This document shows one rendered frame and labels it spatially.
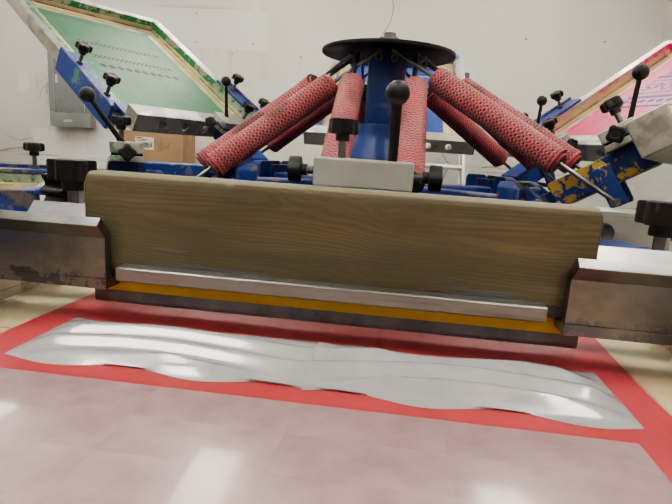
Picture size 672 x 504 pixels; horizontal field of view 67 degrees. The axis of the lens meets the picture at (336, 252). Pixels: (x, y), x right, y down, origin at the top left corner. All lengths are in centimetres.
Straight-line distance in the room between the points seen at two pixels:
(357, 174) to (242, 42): 418
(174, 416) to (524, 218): 24
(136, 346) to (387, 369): 15
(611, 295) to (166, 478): 28
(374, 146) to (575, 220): 82
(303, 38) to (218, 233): 433
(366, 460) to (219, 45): 468
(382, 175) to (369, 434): 43
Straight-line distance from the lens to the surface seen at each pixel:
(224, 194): 36
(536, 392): 31
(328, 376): 30
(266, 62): 470
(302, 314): 38
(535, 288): 37
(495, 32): 466
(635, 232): 64
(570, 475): 26
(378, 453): 24
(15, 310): 45
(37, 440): 27
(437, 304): 35
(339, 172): 64
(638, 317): 38
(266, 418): 26
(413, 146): 86
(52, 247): 42
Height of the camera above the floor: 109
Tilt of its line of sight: 11 degrees down
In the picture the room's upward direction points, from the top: 4 degrees clockwise
